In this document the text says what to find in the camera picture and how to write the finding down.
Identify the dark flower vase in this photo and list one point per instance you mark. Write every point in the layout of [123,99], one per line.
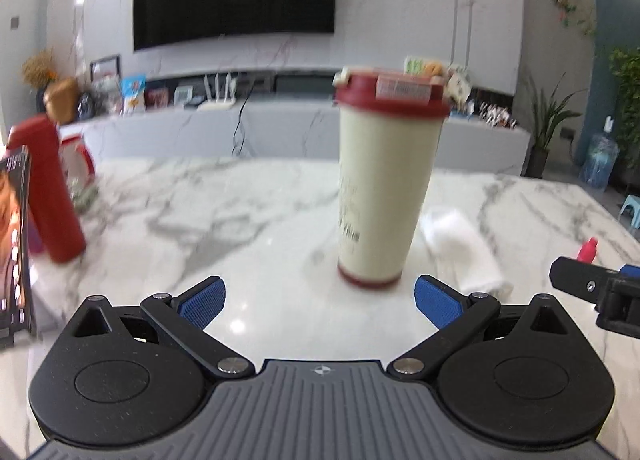
[41,99]

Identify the row of small figurines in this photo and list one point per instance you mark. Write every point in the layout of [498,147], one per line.
[495,115]

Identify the green food in clear tray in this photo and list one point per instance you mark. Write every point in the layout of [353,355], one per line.
[85,199]

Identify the gold vase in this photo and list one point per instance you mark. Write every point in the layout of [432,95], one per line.
[62,99]

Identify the small teal stool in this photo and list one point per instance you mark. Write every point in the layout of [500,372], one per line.
[631,212]

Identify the white marble television console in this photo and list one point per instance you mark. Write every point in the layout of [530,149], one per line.
[290,132]

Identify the tall green plant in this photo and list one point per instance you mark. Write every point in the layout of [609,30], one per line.
[627,89]

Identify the grey wall switch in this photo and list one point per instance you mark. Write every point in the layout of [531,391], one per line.
[15,22]

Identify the red box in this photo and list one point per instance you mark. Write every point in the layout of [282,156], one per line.
[158,98]

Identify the black picture frame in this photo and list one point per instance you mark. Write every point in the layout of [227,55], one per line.
[106,68]

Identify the clear wrapped package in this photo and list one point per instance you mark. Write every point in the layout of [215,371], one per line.
[107,95]

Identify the dried flower bouquet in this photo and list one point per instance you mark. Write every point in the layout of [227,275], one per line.
[39,68]

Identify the blue snack bag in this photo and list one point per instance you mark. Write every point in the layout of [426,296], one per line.
[134,93]

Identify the clear container with red lid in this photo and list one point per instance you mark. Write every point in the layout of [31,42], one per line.
[82,154]

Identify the potted long leaf plant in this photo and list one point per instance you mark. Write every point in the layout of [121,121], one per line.
[537,162]

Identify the white paper towel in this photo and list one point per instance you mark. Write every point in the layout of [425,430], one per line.
[465,250]

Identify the white router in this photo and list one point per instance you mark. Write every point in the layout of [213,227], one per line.
[216,104]

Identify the small red bottle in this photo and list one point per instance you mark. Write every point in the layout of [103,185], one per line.
[587,251]

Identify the dark jar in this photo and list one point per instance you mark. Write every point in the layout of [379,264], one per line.
[86,105]

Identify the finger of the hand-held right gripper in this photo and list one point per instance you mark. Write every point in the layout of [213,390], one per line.
[575,275]
[632,271]

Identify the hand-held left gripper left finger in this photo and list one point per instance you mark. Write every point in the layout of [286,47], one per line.
[202,302]

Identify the blue water jug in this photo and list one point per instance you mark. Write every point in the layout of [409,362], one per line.
[599,159]

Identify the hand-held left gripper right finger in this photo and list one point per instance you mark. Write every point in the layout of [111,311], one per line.
[440,305]

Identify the cream tumbler cup red lid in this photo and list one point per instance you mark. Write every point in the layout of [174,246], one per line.
[385,179]

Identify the brown teddy bear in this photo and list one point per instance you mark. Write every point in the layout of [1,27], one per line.
[433,68]

